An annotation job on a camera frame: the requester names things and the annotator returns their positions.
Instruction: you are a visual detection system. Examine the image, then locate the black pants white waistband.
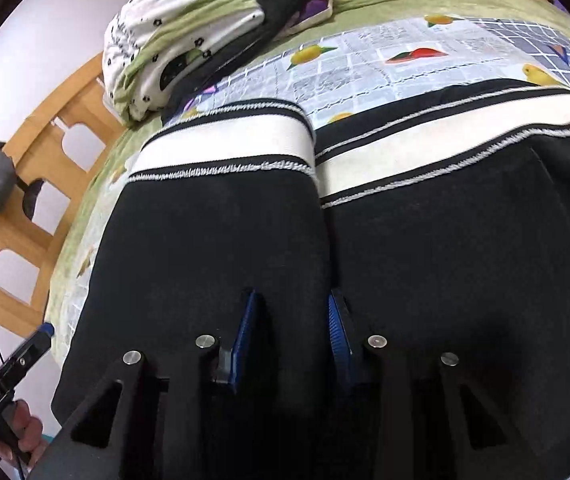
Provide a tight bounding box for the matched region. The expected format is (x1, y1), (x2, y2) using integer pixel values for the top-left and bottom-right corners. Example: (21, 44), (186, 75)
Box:
(52, 79), (570, 479)

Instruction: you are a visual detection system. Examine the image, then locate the person left hand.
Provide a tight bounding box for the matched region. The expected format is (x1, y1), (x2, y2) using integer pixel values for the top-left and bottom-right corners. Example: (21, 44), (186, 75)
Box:
(10, 399), (48, 469)

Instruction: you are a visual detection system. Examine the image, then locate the green bed blanket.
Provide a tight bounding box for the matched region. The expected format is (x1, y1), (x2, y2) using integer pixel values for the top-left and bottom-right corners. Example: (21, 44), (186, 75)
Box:
(44, 0), (570, 361)

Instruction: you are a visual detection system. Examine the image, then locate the fruit print bed sheet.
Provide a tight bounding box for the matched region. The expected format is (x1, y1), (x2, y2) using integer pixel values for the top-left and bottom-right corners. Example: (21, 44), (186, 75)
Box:
(45, 15), (570, 362)

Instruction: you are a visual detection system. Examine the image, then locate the folded white green quilt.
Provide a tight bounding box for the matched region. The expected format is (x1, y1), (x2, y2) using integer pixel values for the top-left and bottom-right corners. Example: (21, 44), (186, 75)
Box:
(102, 0), (264, 124)

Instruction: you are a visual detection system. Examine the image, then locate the wooden bed frame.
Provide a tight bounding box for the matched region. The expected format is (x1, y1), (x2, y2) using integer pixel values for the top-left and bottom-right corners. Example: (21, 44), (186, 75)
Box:
(0, 0), (551, 340)

